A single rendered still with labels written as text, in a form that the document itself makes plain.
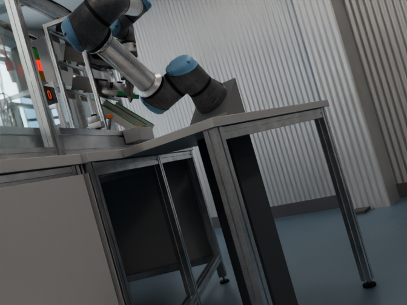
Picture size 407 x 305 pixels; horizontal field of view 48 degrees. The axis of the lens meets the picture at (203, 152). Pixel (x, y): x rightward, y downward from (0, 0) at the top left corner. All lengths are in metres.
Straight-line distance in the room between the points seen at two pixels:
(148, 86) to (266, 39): 2.86
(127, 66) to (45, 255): 0.84
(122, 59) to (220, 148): 0.54
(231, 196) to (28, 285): 0.64
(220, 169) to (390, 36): 2.90
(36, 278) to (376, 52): 3.50
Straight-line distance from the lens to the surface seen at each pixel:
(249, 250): 1.41
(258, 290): 1.44
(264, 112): 1.62
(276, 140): 4.51
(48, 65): 3.54
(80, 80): 2.49
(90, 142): 1.62
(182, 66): 1.76
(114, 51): 1.68
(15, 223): 1.05
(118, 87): 2.43
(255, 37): 4.59
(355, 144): 3.90
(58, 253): 1.16
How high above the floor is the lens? 0.73
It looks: 1 degrees up
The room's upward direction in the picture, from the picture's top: 16 degrees counter-clockwise
